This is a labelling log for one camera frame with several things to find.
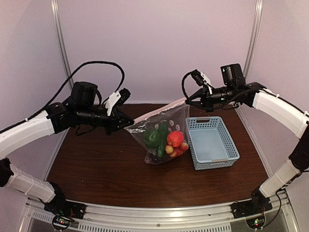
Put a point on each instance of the green cucumber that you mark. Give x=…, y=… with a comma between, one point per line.
x=163, y=132

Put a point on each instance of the round circuit board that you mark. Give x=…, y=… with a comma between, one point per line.
x=255, y=223
x=61, y=223

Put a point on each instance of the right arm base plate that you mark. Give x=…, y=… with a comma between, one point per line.
x=247, y=208

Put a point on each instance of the red wax apple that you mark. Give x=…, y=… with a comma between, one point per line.
x=175, y=138

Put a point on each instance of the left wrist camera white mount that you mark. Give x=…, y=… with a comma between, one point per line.
x=117, y=98

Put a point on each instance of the left round circuit board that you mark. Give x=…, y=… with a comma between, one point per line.
x=61, y=223

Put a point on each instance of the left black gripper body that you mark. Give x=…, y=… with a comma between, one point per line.
x=109, y=126

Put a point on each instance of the right round circuit board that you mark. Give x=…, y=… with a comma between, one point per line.
x=255, y=223

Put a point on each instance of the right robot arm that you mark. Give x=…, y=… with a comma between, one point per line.
x=237, y=91

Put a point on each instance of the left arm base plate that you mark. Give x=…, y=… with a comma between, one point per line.
x=70, y=210

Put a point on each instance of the light blue plastic basket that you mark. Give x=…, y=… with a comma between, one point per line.
x=210, y=142

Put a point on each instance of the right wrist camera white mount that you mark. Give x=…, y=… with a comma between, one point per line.
x=202, y=80

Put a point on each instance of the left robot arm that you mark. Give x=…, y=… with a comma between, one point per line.
x=78, y=109

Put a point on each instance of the purple eggplant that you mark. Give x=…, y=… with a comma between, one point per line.
x=153, y=159

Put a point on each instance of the left aluminium frame post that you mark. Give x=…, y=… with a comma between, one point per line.
x=60, y=37

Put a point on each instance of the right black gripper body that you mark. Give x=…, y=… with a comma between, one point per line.
x=210, y=104

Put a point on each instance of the right aluminium frame post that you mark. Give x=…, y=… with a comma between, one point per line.
x=257, y=18

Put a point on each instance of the front aluminium rail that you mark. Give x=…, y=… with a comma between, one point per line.
x=208, y=218

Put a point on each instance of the red lychee fruit bunch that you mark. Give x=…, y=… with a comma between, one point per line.
x=174, y=152

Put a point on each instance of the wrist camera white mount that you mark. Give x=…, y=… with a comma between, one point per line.
x=202, y=80
x=117, y=98

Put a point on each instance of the green pepper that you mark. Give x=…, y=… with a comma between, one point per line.
x=151, y=138

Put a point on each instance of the clear zip top bag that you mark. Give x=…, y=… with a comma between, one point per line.
x=175, y=114

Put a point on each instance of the aluminium frame post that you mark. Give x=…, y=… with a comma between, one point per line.
x=60, y=37
x=257, y=18

